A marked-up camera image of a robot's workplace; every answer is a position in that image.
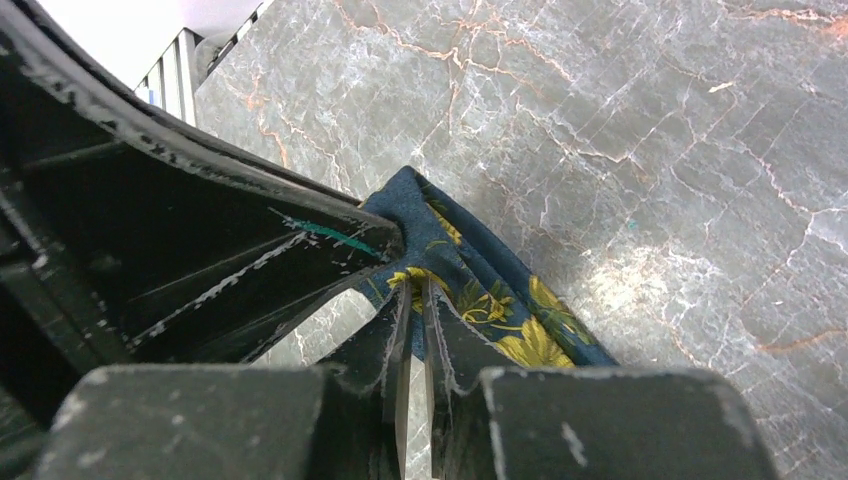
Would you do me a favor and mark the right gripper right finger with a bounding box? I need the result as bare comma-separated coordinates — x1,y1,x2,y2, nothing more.
422,280,515,479

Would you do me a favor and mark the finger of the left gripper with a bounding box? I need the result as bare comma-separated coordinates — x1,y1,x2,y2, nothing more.
1,1,403,424

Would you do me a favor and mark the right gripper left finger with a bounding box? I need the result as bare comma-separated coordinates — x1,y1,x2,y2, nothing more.
317,282,412,479

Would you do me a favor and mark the navy yellow floral tie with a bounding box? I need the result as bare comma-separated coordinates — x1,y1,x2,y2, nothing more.
356,166,617,367

